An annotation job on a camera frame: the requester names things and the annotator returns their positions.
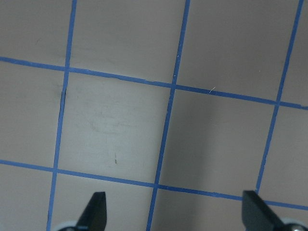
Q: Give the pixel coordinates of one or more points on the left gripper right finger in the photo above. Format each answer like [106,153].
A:
[256,214]

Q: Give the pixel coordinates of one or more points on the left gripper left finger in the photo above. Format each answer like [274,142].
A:
[94,216]

